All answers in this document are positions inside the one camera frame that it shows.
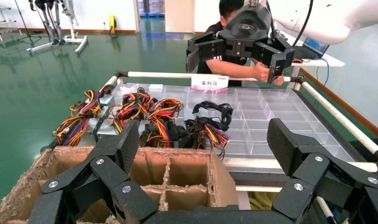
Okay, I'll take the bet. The person's right forearm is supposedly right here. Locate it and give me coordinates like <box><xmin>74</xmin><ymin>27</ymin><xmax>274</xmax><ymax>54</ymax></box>
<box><xmin>206</xmin><ymin>58</ymin><xmax>261</xmax><ymax>79</ymax></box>

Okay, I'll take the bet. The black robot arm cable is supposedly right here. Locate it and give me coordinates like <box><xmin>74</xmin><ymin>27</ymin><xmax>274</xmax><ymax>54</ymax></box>
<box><xmin>265</xmin><ymin>0</ymin><xmax>277</xmax><ymax>39</ymax></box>
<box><xmin>292</xmin><ymin>0</ymin><xmax>314</xmax><ymax>48</ymax></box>

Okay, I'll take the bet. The power supply with red cables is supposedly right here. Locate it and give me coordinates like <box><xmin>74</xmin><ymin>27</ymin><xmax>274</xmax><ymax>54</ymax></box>
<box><xmin>98</xmin><ymin>84</ymin><xmax>116</xmax><ymax>107</ymax></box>

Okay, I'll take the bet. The blue cable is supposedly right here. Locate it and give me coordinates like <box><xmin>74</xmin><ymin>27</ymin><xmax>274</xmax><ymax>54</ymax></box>
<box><xmin>313</xmin><ymin>58</ymin><xmax>331</xmax><ymax>108</ymax></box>

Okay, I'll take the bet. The clear plastic bag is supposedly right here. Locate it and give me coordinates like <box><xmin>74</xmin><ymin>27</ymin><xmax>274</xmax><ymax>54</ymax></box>
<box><xmin>119</xmin><ymin>83</ymin><xmax>139</xmax><ymax>93</ymax></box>

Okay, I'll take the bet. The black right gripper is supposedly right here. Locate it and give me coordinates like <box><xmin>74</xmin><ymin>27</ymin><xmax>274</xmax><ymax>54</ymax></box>
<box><xmin>185</xmin><ymin>3</ymin><xmax>297</xmax><ymax>84</ymax></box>

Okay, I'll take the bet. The black laptop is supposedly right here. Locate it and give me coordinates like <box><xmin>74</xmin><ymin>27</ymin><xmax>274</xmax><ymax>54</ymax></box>
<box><xmin>292</xmin><ymin>36</ymin><xmax>331</xmax><ymax>60</ymax></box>

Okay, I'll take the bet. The power supply with colourful cables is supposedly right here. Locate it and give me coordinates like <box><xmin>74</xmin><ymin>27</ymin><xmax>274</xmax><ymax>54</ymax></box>
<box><xmin>139</xmin><ymin>119</ymin><xmax>181</xmax><ymax>148</ymax></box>
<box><xmin>53</xmin><ymin>112</ymin><xmax>115</xmax><ymax>147</ymax></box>
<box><xmin>70</xmin><ymin>90</ymin><xmax>104</xmax><ymax>118</ymax></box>
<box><xmin>147</xmin><ymin>98</ymin><xmax>184</xmax><ymax>123</ymax></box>

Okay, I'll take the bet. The person in black shirt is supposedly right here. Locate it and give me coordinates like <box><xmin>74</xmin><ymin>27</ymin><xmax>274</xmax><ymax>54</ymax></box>
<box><xmin>196</xmin><ymin>0</ymin><xmax>286</xmax><ymax>88</ymax></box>

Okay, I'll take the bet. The power supply with black-sleeved cables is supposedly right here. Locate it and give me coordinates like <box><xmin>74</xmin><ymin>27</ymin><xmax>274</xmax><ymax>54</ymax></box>
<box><xmin>183</xmin><ymin>117</ymin><xmax>231</xmax><ymax>161</ymax></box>

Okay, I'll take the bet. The white table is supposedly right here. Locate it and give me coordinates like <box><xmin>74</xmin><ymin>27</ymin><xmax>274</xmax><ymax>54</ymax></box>
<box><xmin>281</xmin><ymin>29</ymin><xmax>346</xmax><ymax>90</ymax></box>

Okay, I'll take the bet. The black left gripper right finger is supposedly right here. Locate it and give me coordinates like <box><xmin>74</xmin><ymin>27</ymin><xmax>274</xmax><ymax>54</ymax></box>
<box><xmin>267</xmin><ymin>118</ymin><xmax>378</xmax><ymax>224</ymax></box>

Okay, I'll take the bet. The grey metal rack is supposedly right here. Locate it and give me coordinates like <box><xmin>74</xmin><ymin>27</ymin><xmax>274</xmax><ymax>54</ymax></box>
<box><xmin>0</xmin><ymin>4</ymin><xmax>23</xmax><ymax>42</ymax></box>

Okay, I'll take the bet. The white sign with characters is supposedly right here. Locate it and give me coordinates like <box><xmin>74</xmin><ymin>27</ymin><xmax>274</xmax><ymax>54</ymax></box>
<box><xmin>190</xmin><ymin>75</ymin><xmax>230</xmax><ymax>93</ymax></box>

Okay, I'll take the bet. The power supply with black cables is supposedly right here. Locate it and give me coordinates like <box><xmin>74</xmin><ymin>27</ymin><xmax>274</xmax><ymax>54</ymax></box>
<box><xmin>182</xmin><ymin>100</ymin><xmax>235</xmax><ymax>132</ymax></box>

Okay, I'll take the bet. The person's right hand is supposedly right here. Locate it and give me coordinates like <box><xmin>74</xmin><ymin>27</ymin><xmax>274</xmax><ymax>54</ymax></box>
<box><xmin>253</xmin><ymin>61</ymin><xmax>285</xmax><ymax>86</ymax></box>

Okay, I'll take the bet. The white stand frame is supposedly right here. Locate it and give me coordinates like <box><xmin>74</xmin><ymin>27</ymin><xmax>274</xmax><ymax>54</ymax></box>
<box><xmin>26</xmin><ymin>0</ymin><xmax>89</xmax><ymax>56</ymax></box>

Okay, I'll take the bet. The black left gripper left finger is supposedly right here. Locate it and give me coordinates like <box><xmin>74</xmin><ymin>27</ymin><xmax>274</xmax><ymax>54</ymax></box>
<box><xmin>28</xmin><ymin>119</ymin><xmax>159</xmax><ymax>224</ymax></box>

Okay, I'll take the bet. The brown cardboard divider box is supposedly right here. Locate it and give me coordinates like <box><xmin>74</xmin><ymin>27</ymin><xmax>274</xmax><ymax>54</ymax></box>
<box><xmin>0</xmin><ymin>146</ymin><xmax>240</xmax><ymax>224</ymax></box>

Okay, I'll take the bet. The clear plastic compartment tray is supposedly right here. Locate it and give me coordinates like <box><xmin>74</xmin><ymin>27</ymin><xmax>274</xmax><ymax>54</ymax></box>
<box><xmin>110</xmin><ymin>83</ymin><xmax>355</xmax><ymax>163</ymax></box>

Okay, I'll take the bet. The power supply middle wire bundle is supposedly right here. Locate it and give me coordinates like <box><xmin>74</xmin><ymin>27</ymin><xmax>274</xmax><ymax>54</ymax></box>
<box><xmin>108</xmin><ymin>87</ymin><xmax>157</xmax><ymax>134</ymax></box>

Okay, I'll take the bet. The black legged robot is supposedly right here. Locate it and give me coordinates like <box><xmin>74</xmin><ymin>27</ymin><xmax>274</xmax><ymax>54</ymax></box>
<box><xmin>28</xmin><ymin>0</ymin><xmax>68</xmax><ymax>46</ymax></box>

